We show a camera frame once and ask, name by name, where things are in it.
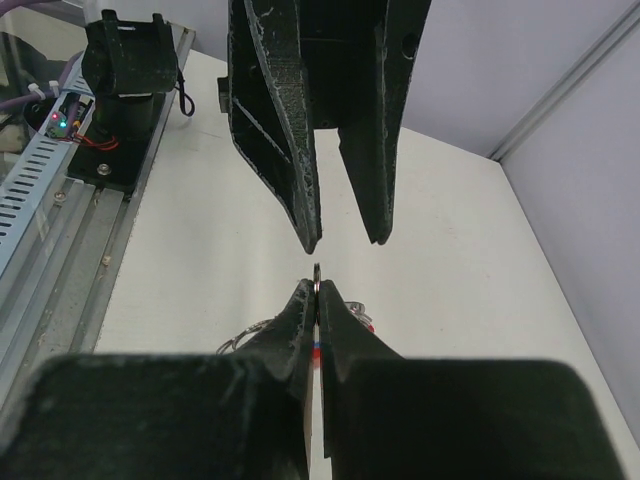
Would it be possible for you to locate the left aluminium frame post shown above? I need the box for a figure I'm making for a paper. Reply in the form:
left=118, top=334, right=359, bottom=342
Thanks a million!
left=487, top=1, right=639, bottom=163

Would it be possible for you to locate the white slotted cable duct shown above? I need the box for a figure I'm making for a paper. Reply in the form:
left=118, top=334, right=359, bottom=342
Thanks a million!
left=1, top=60, right=94, bottom=270

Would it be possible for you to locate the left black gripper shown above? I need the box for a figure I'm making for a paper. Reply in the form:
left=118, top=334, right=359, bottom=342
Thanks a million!
left=217, top=0, right=431, bottom=254

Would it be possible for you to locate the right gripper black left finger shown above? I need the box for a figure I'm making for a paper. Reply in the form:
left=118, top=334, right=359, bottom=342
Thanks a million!
left=1, top=280, right=316, bottom=479

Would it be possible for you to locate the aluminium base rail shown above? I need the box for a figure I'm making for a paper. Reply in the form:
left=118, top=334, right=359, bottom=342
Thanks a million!
left=0, top=29, right=196, bottom=426

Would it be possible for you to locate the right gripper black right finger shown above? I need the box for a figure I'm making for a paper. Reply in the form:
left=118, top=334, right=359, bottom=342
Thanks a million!
left=321, top=298, right=624, bottom=479

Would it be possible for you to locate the red handled keyring holder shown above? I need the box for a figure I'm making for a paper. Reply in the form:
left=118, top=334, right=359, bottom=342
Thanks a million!
left=216, top=264, right=371, bottom=479

